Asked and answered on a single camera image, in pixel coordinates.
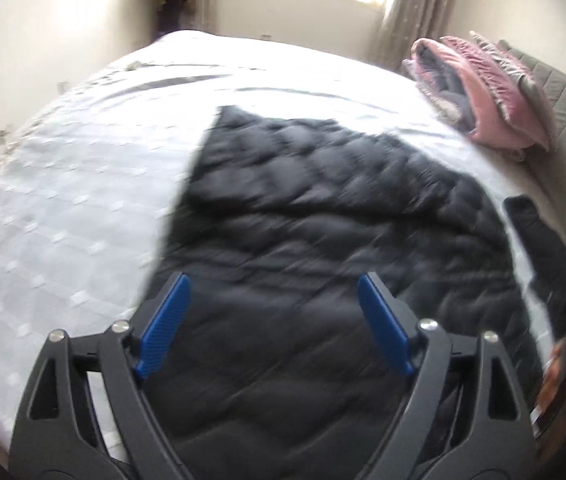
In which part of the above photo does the grey pink pillow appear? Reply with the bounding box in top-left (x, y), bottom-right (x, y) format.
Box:
top-left (470, 30), bottom-right (558, 152)

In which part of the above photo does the black quilted puffer jacket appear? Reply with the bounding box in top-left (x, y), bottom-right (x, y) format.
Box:
top-left (143, 106), bottom-right (542, 479)

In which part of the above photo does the folded black garment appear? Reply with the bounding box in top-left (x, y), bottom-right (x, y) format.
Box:
top-left (504, 195), bottom-right (566, 338)

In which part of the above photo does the right grey curtain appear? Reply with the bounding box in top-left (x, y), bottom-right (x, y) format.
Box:
top-left (370, 0), bottom-right (452, 72)

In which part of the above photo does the pink grey folded blanket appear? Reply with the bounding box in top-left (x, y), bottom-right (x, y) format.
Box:
top-left (403, 38), bottom-right (518, 151)

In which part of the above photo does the pink velvet pillow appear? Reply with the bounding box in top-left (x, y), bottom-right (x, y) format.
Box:
top-left (440, 36), bottom-right (547, 153)

